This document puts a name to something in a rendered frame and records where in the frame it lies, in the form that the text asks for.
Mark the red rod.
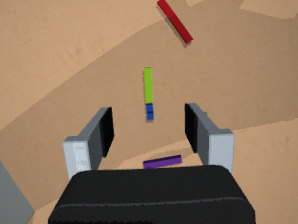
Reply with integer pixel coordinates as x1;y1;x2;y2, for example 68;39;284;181
157;0;193;44

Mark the lime green rod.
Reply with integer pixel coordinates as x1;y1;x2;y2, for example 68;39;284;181
144;67;153;103

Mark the small blue cube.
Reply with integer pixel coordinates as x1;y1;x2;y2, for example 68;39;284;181
147;112;154;120
146;103;153;112

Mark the purple rod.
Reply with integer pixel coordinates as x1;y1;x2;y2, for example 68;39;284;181
143;155;182;169

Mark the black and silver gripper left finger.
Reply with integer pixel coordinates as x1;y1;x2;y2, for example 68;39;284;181
62;107;114;181

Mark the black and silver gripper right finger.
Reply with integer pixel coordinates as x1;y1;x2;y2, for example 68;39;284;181
185;103;235;174

